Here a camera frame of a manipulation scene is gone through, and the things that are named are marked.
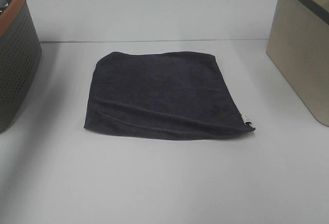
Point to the dark grey towel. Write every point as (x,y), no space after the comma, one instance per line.
(169,96)

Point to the beige basket grey rim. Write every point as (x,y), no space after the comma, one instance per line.
(298,46)

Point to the grey perforated basket orange rim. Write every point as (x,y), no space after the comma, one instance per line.
(20,57)

